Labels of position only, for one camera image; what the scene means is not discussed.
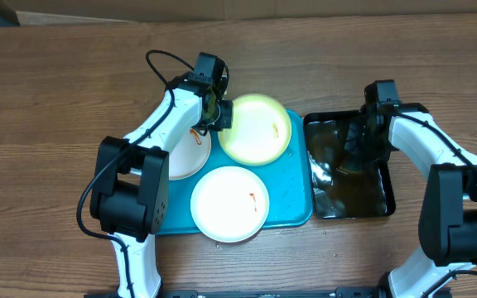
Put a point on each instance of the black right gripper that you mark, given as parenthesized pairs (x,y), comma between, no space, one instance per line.
(358,153)

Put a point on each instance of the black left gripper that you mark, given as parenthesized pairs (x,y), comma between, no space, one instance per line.
(227,121)

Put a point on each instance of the yellow plate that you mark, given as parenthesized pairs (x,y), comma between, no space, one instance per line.
(261,130)

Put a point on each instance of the white plate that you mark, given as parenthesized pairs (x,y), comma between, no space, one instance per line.
(229,204)

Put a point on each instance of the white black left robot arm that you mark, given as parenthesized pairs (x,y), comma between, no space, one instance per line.
(127,199)

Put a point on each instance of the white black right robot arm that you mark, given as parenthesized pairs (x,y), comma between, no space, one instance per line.
(447,227)

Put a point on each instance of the black water tray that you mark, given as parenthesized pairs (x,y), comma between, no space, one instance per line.
(343,186)

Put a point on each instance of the teal plastic tray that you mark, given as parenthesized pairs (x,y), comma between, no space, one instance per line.
(288,182)

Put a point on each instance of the pink plate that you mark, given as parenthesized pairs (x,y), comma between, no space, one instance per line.
(189,155)

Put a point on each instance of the brown cardboard panel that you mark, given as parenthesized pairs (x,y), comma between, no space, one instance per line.
(208,10)

